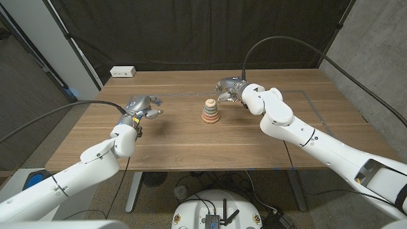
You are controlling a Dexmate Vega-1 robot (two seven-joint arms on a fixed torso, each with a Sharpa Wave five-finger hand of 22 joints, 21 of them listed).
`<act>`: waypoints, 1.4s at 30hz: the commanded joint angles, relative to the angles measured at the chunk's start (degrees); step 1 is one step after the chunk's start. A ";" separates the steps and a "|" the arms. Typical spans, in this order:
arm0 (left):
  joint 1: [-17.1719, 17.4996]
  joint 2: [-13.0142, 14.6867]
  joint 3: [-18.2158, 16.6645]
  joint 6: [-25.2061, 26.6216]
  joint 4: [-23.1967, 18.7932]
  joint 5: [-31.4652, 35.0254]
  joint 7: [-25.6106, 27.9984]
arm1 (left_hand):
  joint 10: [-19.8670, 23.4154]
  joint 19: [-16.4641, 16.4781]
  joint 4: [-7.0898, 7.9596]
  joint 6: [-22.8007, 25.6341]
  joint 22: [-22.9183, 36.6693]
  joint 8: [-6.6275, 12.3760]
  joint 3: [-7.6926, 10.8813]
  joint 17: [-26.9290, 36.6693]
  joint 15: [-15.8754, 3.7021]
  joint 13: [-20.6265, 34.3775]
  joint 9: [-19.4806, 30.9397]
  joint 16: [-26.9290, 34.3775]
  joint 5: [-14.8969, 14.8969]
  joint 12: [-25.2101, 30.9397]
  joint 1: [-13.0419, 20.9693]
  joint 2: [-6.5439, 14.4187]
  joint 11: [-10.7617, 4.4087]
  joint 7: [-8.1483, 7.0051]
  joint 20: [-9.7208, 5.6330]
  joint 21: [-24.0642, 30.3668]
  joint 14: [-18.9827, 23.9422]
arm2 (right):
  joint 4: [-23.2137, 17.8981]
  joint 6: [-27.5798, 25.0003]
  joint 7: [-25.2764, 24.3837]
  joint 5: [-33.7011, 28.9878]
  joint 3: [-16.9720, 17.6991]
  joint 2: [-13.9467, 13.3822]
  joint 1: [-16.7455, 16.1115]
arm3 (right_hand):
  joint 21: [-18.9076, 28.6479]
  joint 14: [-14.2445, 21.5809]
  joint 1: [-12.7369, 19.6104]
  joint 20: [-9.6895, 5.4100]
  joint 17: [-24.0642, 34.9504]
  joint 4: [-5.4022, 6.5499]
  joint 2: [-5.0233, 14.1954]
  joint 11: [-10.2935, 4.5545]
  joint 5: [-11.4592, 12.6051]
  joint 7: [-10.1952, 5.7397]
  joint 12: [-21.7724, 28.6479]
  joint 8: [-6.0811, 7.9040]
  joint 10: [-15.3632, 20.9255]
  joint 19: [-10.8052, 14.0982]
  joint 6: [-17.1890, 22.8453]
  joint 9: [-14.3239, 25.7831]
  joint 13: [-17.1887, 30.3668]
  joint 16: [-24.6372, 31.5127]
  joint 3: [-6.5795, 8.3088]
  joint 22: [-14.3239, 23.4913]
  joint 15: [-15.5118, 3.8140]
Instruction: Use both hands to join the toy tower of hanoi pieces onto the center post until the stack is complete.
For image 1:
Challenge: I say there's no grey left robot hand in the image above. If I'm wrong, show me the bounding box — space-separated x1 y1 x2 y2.
118 94 164 127

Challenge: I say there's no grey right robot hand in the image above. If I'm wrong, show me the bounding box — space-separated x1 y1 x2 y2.
214 76 251 103

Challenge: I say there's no white left robot shoulder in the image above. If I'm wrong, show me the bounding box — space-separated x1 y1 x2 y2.
0 219 130 229

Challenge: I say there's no white right robot shoulder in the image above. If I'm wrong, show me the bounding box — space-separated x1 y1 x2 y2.
380 218 407 229

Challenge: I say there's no white power strip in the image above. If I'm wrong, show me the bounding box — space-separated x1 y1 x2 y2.
109 66 137 78

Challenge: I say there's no black backdrop curtain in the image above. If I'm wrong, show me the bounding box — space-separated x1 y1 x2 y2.
47 0 356 86

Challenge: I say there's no black floor fan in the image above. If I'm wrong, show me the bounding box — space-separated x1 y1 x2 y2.
142 171 169 188

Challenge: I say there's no white table leg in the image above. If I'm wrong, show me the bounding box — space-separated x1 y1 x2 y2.
125 171 144 212

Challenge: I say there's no black backdrop stand pole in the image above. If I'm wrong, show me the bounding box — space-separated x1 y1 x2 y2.
42 0 104 92
316 0 357 69

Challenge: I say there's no grey round floor object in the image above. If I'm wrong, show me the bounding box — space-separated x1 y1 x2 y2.
174 185 189 200

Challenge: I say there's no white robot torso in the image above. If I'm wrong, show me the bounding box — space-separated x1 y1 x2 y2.
170 189 264 229

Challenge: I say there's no grey table leg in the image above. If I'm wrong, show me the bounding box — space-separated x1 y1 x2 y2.
286 169 308 212

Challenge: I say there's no blue black foot pedal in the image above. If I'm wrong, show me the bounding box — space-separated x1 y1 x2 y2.
22 170 52 191

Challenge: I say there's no silver router with antennas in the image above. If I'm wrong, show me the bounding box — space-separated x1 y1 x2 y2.
205 198 241 229

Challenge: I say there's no black power adapter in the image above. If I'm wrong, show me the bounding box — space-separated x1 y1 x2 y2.
261 209 295 229

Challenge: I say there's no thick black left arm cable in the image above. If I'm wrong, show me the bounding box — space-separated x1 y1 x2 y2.
0 100 128 144

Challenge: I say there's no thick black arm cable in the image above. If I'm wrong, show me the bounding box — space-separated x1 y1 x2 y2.
0 100 128 144
240 35 407 128

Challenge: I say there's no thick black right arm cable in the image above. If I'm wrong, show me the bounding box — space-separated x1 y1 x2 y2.
240 35 407 128

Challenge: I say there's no thin black left arm wire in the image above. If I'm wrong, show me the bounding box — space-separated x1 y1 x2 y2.
104 156 131 220

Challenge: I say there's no thin black arm wire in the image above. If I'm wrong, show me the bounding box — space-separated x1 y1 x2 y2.
282 140 398 207
104 156 131 220

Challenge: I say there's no black floor cable bundle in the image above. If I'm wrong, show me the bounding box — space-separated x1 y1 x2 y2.
176 170 255 200

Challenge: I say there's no thin black right arm wire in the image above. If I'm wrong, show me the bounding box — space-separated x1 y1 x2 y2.
282 140 398 207

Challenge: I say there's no white floor cable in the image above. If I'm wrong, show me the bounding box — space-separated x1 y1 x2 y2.
245 170 279 213

